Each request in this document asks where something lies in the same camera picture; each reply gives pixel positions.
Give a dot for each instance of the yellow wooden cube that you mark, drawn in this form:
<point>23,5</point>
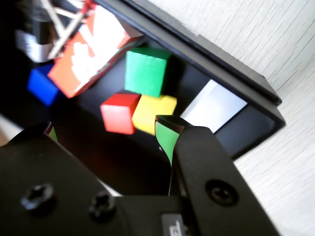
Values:
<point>152,110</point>

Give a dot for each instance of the blue wooden cube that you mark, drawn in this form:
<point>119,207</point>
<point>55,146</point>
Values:
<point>41,83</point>

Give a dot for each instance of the orange carton white print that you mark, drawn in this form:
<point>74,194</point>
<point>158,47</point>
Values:
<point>81,64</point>

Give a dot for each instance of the green wooden cube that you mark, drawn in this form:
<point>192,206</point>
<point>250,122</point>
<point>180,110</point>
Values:
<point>145,71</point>

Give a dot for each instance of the small white box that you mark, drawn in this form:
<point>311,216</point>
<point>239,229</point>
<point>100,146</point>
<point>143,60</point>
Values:
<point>214,105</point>

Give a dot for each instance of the red wooden cube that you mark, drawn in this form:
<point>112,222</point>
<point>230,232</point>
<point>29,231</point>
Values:
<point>118,115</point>

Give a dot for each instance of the black cardboard box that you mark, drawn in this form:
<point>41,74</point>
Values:
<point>103,152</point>

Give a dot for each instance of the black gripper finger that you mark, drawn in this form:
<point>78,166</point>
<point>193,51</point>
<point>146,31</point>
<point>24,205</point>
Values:
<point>49,196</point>
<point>211,167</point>

